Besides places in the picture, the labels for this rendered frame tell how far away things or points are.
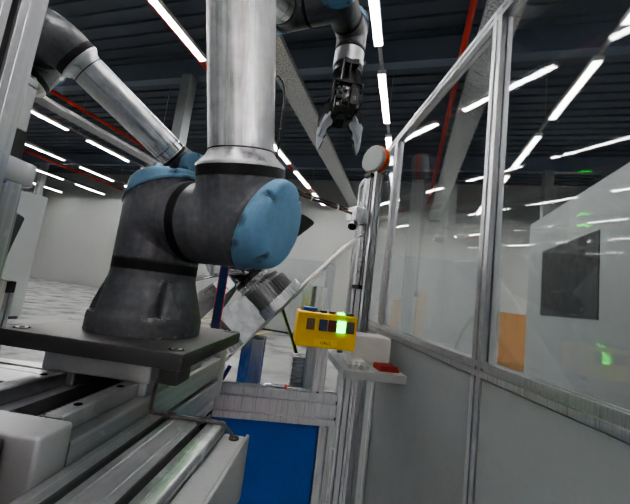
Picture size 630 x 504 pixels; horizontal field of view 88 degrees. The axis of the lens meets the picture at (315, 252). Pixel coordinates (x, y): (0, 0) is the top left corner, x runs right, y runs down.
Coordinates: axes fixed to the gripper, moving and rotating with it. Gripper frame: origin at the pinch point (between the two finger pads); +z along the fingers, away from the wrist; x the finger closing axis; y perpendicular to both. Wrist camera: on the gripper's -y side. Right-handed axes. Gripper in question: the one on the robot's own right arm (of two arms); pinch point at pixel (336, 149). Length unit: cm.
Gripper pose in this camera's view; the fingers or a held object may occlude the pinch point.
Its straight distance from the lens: 86.0
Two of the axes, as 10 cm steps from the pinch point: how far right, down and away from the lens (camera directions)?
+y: 1.1, -1.1, -9.9
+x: 9.9, 1.4, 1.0
